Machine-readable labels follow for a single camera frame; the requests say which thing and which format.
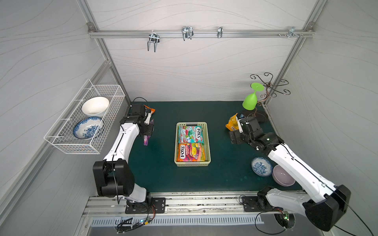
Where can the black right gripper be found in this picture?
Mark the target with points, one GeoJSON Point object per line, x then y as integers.
{"type": "Point", "coordinates": [237, 136]}

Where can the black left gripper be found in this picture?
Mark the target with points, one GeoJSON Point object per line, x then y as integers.
{"type": "Point", "coordinates": [149, 129]}

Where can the yellow candy bag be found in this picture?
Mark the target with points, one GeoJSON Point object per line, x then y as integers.
{"type": "Point", "coordinates": [232, 124]}

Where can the pink purple candy bag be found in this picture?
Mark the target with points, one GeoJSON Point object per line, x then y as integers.
{"type": "Point", "coordinates": [147, 137]}

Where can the teal Fox's mint bag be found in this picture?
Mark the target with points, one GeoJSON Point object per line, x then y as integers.
{"type": "Point", "coordinates": [190, 134]}

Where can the pale green plastic basket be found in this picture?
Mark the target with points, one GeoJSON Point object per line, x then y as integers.
{"type": "Point", "coordinates": [206, 146]}

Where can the orange pink Fox's fruits bag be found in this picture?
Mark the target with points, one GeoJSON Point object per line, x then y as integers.
{"type": "Point", "coordinates": [193, 152]}

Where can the orange candy bag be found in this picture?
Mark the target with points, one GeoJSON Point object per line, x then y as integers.
{"type": "Point", "coordinates": [149, 110]}

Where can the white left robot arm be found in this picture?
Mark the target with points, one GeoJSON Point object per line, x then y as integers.
{"type": "Point", "coordinates": [113, 176]}

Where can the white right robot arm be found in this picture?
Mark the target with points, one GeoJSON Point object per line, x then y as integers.
{"type": "Point", "coordinates": [322, 202]}

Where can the green plastic wine glass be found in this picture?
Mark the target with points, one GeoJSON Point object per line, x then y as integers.
{"type": "Point", "coordinates": [250, 102]}

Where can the blue white patterned bowl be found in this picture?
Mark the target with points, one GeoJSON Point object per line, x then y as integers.
{"type": "Point", "coordinates": [262, 167]}

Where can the lilac bowl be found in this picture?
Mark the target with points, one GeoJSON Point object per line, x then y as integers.
{"type": "Point", "coordinates": [282, 177]}

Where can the blue white patterned plate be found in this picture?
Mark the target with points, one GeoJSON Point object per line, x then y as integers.
{"type": "Point", "coordinates": [87, 128]}

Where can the metal hook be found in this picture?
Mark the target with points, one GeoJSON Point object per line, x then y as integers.
{"type": "Point", "coordinates": [291, 34]}
{"type": "Point", "coordinates": [153, 40]}
{"type": "Point", "coordinates": [187, 33]}
{"type": "Point", "coordinates": [219, 32]}

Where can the round floor port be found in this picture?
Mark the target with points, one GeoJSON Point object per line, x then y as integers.
{"type": "Point", "coordinates": [285, 220]}

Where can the white vent strip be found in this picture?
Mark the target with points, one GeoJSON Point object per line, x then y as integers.
{"type": "Point", "coordinates": [181, 220]}

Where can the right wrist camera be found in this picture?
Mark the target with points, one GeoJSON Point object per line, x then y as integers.
{"type": "Point", "coordinates": [239, 117]}

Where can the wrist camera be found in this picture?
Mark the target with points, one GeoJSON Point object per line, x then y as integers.
{"type": "Point", "coordinates": [239, 117]}
{"type": "Point", "coordinates": [147, 119]}

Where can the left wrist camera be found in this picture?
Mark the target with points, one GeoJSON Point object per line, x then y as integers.
{"type": "Point", "coordinates": [147, 119]}

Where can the bronze wire glass stand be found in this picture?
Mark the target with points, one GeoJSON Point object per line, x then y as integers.
{"type": "Point", "coordinates": [269, 91]}

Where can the white wire wall basket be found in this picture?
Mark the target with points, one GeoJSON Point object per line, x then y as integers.
{"type": "Point", "coordinates": [60, 135]}

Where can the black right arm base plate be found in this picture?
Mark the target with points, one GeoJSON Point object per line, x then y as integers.
{"type": "Point", "coordinates": [252, 203]}

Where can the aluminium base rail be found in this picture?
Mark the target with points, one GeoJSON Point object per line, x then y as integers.
{"type": "Point", "coordinates": [177, 203]}

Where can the aluminium top rail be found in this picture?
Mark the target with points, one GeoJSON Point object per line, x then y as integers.
{"type": "Point", "coordinates": [171, 34]}

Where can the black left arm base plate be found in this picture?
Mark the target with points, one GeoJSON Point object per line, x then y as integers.
{"type": "Point", "coordinates": [153, 205]}

